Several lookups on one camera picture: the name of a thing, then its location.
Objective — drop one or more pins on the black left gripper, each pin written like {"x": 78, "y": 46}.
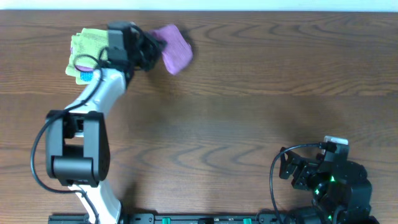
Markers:
{"x": 147, "y": 50}

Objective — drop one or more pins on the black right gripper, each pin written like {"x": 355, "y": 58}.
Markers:
{"x": 305, "y": 168}

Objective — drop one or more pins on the purple microfibre cloth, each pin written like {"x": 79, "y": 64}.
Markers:
{"x": 177, "y": 53}

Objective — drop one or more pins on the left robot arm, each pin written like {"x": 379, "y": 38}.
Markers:
{"x": 76, "y": 141}

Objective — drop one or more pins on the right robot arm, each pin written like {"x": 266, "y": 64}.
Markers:
{"x": 340, "y": 187}

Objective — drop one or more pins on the green folded cloth on top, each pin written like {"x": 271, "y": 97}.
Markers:
{"x": 88, "y": 41}

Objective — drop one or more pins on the light green bottom folded cloth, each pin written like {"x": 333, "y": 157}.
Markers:
{"x": 75, "y": 72}

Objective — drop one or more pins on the pink folded cloth in stack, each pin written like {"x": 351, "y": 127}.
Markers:
{"x": 80, "y": 67}

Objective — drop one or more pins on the blue folded cloth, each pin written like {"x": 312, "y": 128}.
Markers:
{"x": 86, "y": 76}

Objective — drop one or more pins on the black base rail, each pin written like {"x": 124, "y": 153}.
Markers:
{"x": 148, "y": 218}

